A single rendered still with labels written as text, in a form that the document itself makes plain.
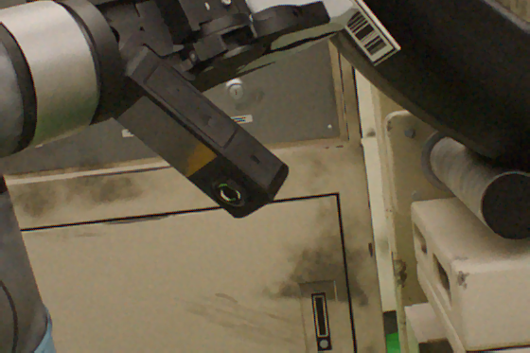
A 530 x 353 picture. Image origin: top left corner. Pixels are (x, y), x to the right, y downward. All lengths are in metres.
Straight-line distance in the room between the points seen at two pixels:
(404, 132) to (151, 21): 0.50
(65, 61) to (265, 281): 0.88
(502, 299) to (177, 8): 0.30
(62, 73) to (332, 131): 0.91
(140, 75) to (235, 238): 0.83
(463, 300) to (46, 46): 0.35
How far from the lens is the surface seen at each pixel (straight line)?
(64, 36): 0.66
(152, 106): 0.69
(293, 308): 1.51
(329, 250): 1.50
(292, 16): 0.73
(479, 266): 0.85
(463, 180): 0.95
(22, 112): 0.65
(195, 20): 0.71
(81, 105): 0.67
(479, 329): 0.86
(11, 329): 0.57
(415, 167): 1.19
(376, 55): 0.84
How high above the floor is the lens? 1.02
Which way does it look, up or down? 3 degrees down
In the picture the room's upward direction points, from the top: 7 degrees counter-clockwise
